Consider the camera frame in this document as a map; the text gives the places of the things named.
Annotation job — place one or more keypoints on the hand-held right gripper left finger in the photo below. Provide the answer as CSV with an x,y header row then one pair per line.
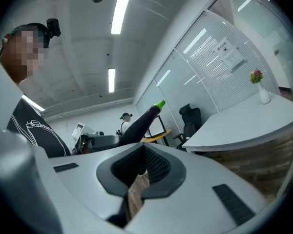
x,y
83,179

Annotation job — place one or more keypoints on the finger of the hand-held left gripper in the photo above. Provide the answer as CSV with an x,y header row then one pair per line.
x,y
105,140

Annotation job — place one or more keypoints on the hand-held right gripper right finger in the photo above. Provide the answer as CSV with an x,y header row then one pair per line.
x,y
200,203

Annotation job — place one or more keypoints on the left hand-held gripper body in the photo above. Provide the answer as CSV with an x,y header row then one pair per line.
x,y
81,133

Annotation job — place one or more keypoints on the purple eggplant with green stem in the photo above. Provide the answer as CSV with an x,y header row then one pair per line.
x,y
141,125

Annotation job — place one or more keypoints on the person's black printed shirt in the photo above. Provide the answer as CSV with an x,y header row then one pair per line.
x,y
39,133

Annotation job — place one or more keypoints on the round yellow side table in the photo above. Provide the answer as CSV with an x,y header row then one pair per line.
x,y
158,136

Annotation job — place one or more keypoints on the black framed light panel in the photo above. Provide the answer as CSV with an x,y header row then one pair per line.
x,y
158,127

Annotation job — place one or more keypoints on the long ceiling light strip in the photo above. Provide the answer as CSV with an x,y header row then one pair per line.
x,y
111,80
122,8
33,103

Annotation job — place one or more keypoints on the black office chair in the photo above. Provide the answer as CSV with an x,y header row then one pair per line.
x,y
191,121

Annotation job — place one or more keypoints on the person's head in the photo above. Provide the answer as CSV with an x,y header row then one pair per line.
x,y
22,55

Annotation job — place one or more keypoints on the white ceramic vase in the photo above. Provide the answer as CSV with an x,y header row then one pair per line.
x,y
263,95

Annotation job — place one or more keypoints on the pink and yellow flower bouquet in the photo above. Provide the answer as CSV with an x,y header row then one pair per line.
x,y
256,75

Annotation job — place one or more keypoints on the white paper notice sheet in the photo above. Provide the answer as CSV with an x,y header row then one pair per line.
x,y
228,53

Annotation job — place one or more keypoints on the black head-worn camera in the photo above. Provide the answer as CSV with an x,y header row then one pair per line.
x,y
53,28

